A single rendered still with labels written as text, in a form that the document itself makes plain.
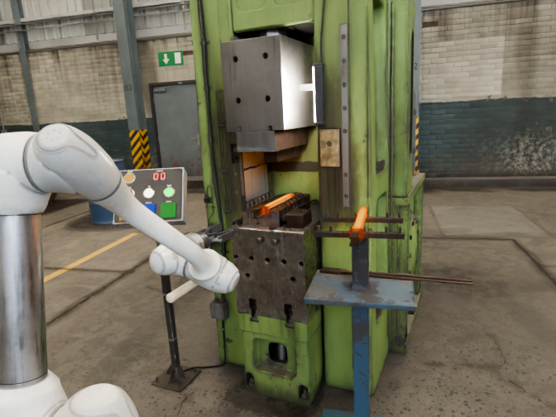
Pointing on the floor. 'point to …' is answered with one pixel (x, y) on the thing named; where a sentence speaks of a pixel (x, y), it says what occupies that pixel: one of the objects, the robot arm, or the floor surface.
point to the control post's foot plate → (168, 381)
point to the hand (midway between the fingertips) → (225, 228)
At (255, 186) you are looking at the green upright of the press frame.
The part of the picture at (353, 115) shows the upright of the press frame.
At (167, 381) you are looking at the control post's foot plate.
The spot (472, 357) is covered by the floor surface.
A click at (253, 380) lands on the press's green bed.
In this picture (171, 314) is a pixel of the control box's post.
